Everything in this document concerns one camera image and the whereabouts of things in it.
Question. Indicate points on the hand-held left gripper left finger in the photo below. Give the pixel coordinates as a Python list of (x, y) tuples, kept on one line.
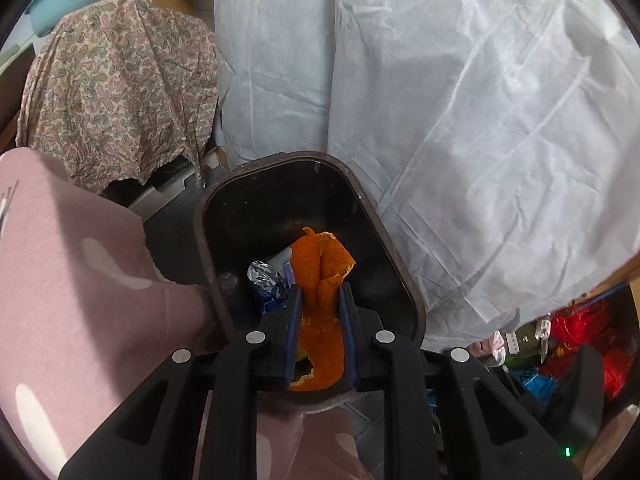
[(292, 340)]

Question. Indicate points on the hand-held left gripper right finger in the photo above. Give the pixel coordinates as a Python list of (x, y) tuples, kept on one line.
[(348, 340)]

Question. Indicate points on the blue silver snack wrapper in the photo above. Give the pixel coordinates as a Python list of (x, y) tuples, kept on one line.
[(267, 280)]

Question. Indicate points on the orange peel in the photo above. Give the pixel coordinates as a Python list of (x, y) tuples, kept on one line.
[(320, 280)]

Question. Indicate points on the dark brown trash bin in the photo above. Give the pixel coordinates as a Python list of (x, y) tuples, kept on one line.
[(260, 210)]

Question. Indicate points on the glass bottle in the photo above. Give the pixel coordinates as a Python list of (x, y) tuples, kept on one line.
[(525, 342)]

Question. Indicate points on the blue plastic bag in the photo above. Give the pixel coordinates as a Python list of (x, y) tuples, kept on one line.
[(532, 385)]

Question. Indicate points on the pink polka dot tablecloth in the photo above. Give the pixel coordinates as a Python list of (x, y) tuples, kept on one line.
[(75, 310)]

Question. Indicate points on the black box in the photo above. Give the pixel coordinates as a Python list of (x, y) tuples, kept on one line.
[(575, 395)]

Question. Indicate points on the red bag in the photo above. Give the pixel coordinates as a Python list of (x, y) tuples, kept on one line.
[(595, 330)]

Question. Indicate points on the white cloth cover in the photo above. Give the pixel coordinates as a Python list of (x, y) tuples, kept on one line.
[(450, 110)]

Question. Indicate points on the paisley patterned cloth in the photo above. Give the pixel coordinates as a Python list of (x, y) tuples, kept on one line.
[(120, 85)]

